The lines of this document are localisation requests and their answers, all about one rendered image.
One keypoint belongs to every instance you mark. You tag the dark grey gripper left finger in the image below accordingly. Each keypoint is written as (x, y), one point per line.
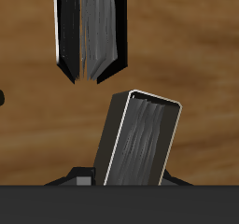
(81, 176)

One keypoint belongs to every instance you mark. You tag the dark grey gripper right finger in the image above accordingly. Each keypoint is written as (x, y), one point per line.
(170, 180)

